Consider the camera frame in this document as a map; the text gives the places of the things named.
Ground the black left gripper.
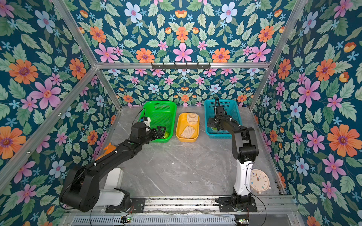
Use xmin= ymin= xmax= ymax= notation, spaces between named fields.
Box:
xmin=138 ymin=126 xmax=166 ymax=147

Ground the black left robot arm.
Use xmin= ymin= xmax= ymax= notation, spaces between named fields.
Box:
xmin=59 ymin=122 xmax=166 ymax=212

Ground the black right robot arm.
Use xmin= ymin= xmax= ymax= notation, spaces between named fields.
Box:
xmin=207 ymin=105 xmax=259 ymax=202

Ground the white foam net middle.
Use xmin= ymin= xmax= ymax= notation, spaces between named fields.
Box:
xmin=180 ymin=126 xmax=196 ymax=139

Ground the green plastic basket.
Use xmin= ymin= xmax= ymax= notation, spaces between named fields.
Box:
xmin=140 ymin=101 xmax=177 ymax=143

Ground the teal plastic basket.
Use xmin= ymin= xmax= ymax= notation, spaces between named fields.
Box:
xmin=204 ymin=99 xmax=242 ymax=139

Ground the yellow plastic tub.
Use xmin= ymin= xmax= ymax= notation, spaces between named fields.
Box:
xmin=175 ymin=113 xmax=200 ymax=143

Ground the orange plush toy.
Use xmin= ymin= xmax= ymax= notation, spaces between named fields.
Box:
xmin=96 ymin=143 xmax=117 ymax=160

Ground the pink round clock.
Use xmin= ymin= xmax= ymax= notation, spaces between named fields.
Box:
xmin=250 ymin=169 xmax=271 ymax=194

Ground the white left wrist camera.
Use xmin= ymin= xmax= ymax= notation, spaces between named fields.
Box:
xmin=140 ymin=116 xmax=151 ymax=130

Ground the black wall hook rail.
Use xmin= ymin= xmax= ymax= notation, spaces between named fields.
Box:
xmin=151 ymin=63 xmax=211 ymax=70

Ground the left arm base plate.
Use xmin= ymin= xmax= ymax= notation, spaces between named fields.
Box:
xmin=106 ymin=197 xmax=146 ymax=214

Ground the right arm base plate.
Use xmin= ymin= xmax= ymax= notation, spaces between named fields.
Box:
xmin=215 ymin=197 xmax=258 ymax=213

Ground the aluminium front rail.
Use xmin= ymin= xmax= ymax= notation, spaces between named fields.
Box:
xmin=60 ymin=195 xmax=305 ymax=226

